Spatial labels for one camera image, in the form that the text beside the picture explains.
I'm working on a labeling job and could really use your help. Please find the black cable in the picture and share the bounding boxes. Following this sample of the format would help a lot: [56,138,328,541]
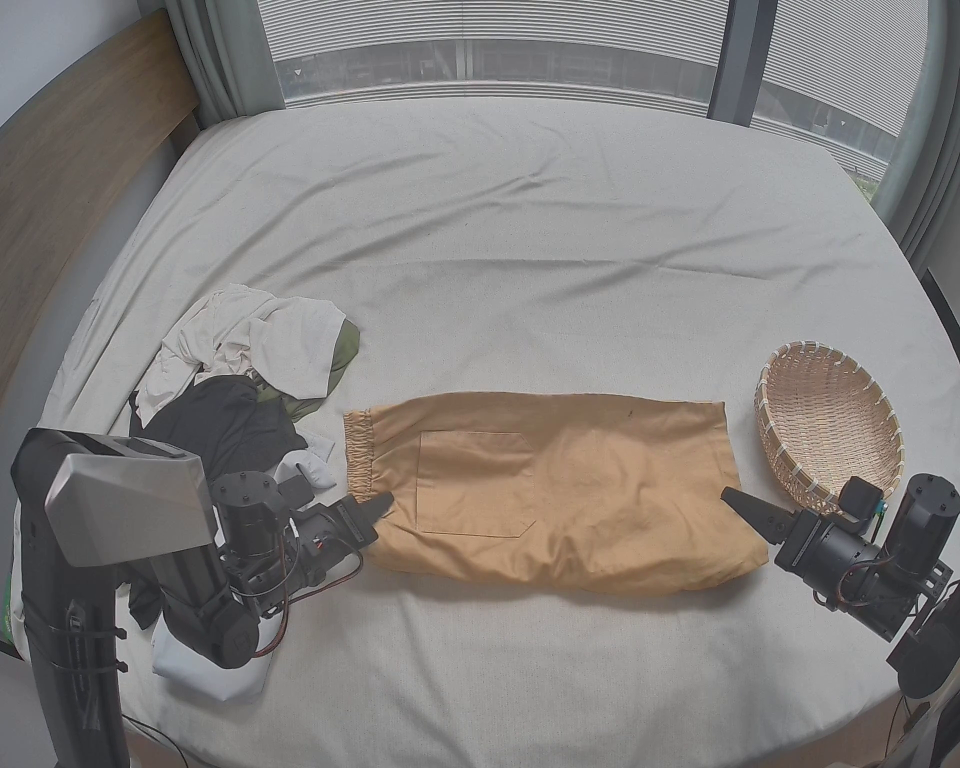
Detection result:
[120,712,190,768]

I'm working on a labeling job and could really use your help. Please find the pale blue-white garment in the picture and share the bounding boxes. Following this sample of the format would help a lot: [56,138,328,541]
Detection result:
[150,431,339,702]

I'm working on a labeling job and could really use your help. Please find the cream white T-shirt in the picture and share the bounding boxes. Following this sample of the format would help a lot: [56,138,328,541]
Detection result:
[137,285,345,425]

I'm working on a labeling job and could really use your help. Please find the green garment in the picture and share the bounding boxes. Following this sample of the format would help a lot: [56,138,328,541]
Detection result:
[251,318,361,425]

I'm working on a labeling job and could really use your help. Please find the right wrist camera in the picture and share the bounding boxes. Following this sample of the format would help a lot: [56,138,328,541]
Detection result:
[838,476,886,522]

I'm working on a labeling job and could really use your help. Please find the black garment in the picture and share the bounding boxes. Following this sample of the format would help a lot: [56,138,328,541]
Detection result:
[127,375,309,631]

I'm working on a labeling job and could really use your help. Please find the grey-green curtain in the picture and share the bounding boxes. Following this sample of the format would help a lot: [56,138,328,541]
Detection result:
[873,0,960,271]
[161,0,290,132]

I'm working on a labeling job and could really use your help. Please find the tan shorts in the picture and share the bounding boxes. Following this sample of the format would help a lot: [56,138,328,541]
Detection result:
[343,390,770,597]

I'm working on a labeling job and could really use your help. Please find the round woven basket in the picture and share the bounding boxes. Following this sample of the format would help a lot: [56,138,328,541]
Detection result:
[753,341,906,519]

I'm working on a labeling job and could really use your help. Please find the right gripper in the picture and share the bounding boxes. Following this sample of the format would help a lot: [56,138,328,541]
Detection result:
[720,487,882,598]

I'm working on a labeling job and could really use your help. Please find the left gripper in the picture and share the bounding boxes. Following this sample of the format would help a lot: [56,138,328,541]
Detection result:
[291,493,381,594]

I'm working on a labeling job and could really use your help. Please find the window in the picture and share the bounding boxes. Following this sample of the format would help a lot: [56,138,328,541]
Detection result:
[255,0,931,189]

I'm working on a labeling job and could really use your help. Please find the bed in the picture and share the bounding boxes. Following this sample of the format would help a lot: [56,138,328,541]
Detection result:
[0,7,960,768]

